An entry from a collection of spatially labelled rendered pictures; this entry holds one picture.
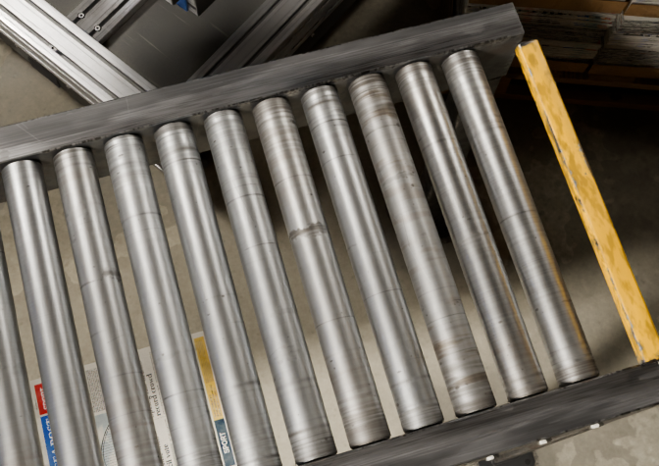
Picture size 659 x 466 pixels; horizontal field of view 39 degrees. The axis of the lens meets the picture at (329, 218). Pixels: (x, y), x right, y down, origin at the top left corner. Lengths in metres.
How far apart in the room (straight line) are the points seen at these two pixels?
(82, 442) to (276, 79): 0.50
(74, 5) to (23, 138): 0.82
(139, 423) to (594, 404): 0.52
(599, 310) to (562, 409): 0.91
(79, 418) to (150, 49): 0.99
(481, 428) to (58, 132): 0.63
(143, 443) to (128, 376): 0.08
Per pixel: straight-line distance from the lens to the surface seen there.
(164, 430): 1.89
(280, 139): 1.17
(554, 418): 1.12
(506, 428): 1.10
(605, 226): 1.17
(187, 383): 1.09
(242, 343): 1.10
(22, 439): 1.12
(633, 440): 1.99
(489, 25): 1.27
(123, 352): 1.11
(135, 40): 1.94
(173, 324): 1.11
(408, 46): 1.24
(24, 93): 2.18
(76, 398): 1.11
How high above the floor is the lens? 1.87
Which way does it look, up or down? 71 degrees down
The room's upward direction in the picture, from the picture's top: 5 degrees clockwise
